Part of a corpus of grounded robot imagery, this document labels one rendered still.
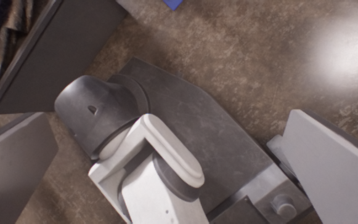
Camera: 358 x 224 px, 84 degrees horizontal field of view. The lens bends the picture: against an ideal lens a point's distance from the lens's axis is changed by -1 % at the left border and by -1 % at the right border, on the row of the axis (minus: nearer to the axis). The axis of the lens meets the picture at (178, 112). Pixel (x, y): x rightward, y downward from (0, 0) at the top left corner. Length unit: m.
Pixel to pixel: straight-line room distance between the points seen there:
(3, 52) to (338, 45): 1.00
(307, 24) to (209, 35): 0.31
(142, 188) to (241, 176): 0.27
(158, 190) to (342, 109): 0.61
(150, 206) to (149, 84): 0.33
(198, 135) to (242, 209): 0.22
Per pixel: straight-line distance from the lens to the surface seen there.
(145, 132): 0.43
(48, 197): 1.16
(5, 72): 0.77
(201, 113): 0.56
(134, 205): 0.47
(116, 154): 0.46
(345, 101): 0.81
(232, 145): 0.57
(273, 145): 0.62
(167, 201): 0.41
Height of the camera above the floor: 0.72
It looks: 76 degrees down
